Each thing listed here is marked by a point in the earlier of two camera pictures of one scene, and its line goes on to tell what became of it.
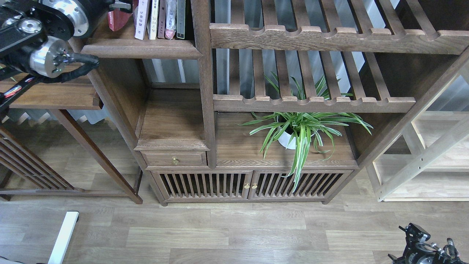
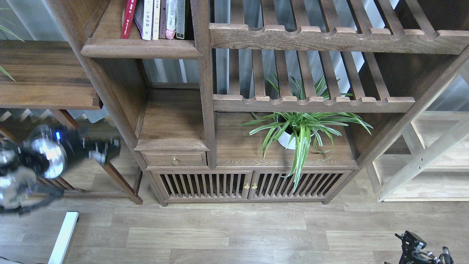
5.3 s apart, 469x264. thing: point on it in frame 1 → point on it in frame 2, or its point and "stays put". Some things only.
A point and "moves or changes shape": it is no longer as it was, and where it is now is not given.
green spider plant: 303,129 stays put
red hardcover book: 117,18 → 129,8
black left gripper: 70,19 → 52,149
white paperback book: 140,13 moves or changes shape
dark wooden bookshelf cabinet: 225,101 stays put
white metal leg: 63,238 stays put
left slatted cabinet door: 204,185 stays put
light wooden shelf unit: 437,169 stays put
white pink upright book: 170,25 stays put
